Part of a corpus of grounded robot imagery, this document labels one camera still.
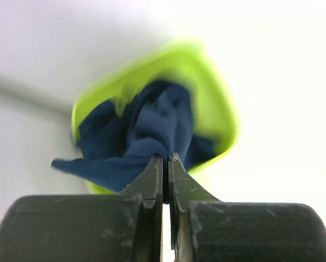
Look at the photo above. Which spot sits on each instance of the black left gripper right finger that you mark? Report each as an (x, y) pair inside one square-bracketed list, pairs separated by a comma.
[(203, 228)]

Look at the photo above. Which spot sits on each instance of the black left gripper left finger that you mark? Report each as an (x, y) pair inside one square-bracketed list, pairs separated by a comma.
[(89, 227)]

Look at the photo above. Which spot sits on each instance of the navy blue t shirt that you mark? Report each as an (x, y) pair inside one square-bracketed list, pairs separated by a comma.
[(117, 148)]

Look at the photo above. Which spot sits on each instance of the lime green plastic basin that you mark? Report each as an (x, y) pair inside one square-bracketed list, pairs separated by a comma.
[(184, 64)]

